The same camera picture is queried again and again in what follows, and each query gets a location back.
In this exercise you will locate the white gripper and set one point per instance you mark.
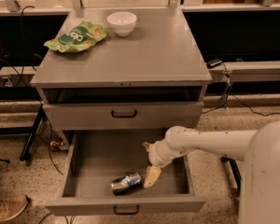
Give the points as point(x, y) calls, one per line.
point(154, 155)

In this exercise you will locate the black lower drawer handle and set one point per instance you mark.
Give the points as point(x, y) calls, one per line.
point(126, 210)

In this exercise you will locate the silver redbull can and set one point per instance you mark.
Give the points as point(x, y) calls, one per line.
point(125, 183)

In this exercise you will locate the black table leg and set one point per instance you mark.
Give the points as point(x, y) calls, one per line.
point(25, 154)

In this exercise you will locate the beige sneaker shoe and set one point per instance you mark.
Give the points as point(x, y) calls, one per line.
point(12, 207)

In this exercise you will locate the white ceramic bowl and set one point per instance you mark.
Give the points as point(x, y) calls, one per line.
point(122, 23)

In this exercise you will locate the green snack bag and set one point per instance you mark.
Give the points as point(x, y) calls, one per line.
point(80, 38)

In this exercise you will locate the small black device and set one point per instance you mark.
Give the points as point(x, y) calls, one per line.
point(214, 63)

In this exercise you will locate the closed grey upper drawer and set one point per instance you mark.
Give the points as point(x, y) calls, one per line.
point(98, 116)

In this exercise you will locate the black metal stand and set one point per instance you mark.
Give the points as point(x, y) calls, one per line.
point(235, 171)

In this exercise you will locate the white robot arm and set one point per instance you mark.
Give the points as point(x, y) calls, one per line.
point(259, 150)

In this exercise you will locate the black drawer handle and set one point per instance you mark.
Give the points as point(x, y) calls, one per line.
point(123, 114)
point(126, 210)

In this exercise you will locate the open grey lower drawer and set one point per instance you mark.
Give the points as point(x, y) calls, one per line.
point(96, 158)

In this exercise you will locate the grey drawer cabinet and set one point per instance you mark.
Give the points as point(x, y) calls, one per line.
point(157, 63)

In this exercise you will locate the black upper drawer handle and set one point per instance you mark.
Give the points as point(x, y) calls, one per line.
point(123, 114)

